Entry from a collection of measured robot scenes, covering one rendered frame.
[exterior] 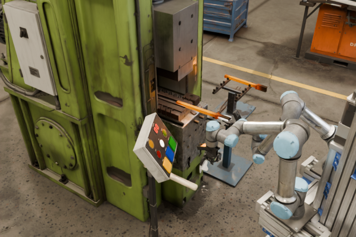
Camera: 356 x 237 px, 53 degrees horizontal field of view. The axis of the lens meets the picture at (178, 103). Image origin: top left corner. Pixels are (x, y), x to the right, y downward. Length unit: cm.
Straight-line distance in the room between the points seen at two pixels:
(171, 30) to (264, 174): 192
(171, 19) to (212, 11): 405
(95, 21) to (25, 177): 197
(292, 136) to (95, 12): 139
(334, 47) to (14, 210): 468
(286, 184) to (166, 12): 121
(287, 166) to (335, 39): 410
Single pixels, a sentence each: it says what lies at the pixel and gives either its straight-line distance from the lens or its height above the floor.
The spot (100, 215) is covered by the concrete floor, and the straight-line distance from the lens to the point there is 329.
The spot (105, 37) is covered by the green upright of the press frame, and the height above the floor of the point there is 160.
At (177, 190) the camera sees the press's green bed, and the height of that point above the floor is 22.
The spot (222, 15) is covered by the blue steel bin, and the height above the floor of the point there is 42.
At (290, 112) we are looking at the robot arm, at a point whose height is 126.
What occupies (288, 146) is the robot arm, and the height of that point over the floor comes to 142.
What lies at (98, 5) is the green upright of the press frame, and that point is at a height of 180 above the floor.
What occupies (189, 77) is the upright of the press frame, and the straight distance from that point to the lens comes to 290.
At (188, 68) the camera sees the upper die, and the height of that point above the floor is 131.
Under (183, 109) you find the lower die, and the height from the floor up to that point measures 99.
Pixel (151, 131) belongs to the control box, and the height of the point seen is 118.
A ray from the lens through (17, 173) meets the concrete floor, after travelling 390.
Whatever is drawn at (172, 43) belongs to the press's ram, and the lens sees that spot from 229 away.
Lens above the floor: 251
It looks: 34 degrees down
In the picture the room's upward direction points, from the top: 1 degrees counter-clockwise
